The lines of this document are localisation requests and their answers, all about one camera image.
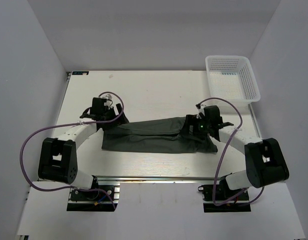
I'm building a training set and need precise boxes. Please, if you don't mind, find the dark label sticker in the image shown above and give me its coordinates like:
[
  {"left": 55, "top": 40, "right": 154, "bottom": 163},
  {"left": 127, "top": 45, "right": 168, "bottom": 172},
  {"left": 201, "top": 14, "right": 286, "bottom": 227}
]
[{"left": 71, "top": 71, "right": 89, "bottom": 76}]

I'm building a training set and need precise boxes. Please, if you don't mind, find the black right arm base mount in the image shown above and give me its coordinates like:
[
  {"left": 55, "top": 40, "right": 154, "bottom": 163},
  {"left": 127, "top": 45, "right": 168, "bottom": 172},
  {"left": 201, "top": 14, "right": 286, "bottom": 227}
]
[{"left": 197, "top": 184, "right": 251, "bottom": 213}]

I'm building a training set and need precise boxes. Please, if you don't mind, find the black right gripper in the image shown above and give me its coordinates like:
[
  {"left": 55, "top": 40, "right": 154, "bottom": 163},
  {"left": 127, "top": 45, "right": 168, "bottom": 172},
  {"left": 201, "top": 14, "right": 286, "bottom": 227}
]
[{"left": 179, "top": 114, "right": 212, "bottom": 137}]

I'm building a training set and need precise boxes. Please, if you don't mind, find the aluminium table edge rail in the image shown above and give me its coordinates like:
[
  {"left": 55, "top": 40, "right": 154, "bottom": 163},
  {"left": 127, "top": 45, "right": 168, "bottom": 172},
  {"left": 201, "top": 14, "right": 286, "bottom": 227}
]
[{"left": 96, "top": 176, "right": 214, "bottom": 184}]

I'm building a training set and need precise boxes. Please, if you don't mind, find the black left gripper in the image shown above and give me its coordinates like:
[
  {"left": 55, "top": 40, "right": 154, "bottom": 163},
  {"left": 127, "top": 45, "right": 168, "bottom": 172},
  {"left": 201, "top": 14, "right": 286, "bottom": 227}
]
[{"left": 101, "top": 103, "right": 129, "bottom": 131}]

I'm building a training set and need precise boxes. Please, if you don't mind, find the dark green t-shirt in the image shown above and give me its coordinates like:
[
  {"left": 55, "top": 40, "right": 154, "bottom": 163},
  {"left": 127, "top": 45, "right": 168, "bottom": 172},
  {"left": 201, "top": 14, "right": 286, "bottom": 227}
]
[{"left": 101, "top": 114, "right": 218, "bottom": 154}]

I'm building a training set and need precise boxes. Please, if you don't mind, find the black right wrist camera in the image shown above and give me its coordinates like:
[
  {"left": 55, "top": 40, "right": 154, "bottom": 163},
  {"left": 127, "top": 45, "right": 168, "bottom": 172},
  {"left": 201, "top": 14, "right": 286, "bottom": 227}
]
[{"left": 220, "top": 122, "right": 234, "bottom": 128}]

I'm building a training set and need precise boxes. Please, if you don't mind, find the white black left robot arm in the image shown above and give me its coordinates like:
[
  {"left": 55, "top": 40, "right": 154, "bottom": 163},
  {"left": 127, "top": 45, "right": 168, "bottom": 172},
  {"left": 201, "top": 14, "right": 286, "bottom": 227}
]
[{"left": 38, "top": 94, "right": 128, "bottom": 200}]

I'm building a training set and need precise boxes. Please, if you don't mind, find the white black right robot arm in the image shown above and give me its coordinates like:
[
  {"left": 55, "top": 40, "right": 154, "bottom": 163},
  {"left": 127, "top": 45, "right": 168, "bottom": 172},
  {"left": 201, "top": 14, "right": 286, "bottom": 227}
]
[{"left": 181, "top": 105, "right": 290, "bottom": 200}]

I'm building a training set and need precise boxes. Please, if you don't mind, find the white perforated plastic basket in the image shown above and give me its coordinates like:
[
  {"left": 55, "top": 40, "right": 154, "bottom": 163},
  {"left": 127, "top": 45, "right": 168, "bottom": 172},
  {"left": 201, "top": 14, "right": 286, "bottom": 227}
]
[{"left": 205, "top": 55, "right": 261, "bottom": 106}]

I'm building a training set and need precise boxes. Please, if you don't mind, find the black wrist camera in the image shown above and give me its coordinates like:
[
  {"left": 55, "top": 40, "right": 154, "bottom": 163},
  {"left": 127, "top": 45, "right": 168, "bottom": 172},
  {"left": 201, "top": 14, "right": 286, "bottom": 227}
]
[
  {"left": 220, "top": 122, "right": 234, "bottom": 128},
  {"left": 79, "top": 107, "right": 94, "bottom": 119}
]

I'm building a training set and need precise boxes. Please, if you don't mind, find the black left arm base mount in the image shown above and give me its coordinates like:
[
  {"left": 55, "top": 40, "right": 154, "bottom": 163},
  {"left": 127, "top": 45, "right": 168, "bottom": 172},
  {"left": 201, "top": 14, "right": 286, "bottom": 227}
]
[{"left": 66, "top": 184, "right": 120, "bottom": 212}]

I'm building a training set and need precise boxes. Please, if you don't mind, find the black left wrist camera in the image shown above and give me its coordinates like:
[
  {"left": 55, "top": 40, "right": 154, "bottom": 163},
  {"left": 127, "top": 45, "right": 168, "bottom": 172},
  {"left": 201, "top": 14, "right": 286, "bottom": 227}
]
[{"left": 79, "top": 107, "right": 94, "bottom": 119}]

